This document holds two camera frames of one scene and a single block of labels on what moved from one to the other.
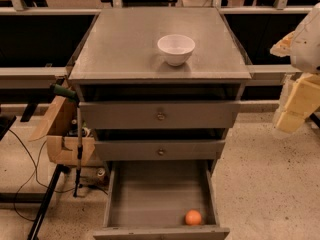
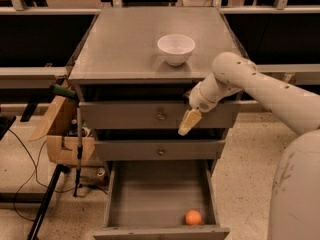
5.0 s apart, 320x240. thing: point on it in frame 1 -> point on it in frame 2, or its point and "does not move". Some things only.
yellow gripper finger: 303,100 -> 204,99
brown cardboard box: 61,130 does not move
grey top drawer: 157,115 does not move
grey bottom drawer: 149,200 does not move
